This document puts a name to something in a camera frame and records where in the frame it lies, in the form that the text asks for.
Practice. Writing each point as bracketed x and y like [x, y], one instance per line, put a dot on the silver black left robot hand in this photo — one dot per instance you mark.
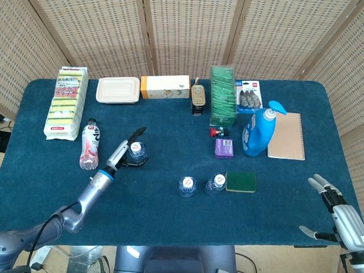
[118, 153]

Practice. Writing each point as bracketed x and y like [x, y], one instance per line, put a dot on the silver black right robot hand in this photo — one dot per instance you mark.
[348, 227]

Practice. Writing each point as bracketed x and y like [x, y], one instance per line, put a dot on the clear water bottle white cap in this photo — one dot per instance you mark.
[214, 185]
[138, 150]
[187, 187]

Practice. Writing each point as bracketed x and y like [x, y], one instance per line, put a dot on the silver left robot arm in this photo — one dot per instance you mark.
[91, 193]

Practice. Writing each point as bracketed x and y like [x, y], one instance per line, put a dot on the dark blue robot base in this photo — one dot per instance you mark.
[176, 260]

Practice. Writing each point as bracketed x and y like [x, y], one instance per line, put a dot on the pink white drink bottle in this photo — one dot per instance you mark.
[91, 142]

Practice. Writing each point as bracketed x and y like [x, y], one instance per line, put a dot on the black table control panel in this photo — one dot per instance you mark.
[302, 246]

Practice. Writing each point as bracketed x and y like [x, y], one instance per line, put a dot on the blue carpet table cover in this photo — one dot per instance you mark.
[170, 136]

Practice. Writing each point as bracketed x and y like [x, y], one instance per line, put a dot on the beige lidded lunch box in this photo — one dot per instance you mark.
[118, 89]

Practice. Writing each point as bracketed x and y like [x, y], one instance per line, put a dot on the yellow sponge multipack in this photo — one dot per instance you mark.
[64, 113]

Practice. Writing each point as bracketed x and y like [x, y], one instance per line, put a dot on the orange white tea box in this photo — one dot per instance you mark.
[165, 86]

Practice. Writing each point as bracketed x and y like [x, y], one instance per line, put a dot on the purple soap box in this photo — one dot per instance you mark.
[224, 148]

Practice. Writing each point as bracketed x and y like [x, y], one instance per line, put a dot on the kraft spiral notebook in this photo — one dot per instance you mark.
[288, 136]

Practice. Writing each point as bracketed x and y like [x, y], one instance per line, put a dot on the silver metal floor plate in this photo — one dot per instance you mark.
[79, 258]

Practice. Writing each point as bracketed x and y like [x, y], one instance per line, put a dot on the black box on floor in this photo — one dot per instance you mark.
[3, 143]

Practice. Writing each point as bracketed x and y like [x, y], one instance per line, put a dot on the green yellow scouring sponge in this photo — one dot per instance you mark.
[241, 182]

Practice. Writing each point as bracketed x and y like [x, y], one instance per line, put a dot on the clear box green packets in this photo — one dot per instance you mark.
[223, 96]

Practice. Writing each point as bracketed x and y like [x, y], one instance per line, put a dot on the white power strip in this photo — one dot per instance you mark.
[43, 254]

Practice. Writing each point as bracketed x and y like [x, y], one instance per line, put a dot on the blue detergent bottle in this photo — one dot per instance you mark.
[257, 136]

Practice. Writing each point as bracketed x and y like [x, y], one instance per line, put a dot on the woven bamboo folding screen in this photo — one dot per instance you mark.
[185, 34]

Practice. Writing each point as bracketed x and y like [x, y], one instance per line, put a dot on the binder clips blister pack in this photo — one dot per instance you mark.
[248, 96]

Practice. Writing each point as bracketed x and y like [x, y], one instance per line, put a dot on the red push button switch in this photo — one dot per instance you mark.
[217, 132]

